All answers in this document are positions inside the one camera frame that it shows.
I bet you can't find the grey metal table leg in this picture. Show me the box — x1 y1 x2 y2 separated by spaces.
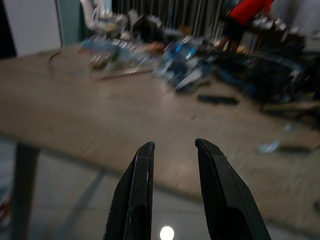
9 141 41 240

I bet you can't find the thin wooden stick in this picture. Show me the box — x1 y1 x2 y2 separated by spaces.
96 67 154 81

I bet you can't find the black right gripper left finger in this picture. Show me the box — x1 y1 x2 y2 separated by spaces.
104 141 157 240

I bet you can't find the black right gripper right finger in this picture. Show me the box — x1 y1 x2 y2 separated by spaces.
194 138 273 240

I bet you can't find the person in red shirt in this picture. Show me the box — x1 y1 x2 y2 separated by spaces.
221 0 275 52

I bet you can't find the thin black cable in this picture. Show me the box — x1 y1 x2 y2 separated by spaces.
48 49 63 67

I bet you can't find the black flat bar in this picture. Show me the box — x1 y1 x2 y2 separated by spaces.
196 93 241 106

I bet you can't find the light blue plastic scrap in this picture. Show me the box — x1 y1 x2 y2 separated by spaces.
256 140 281 154

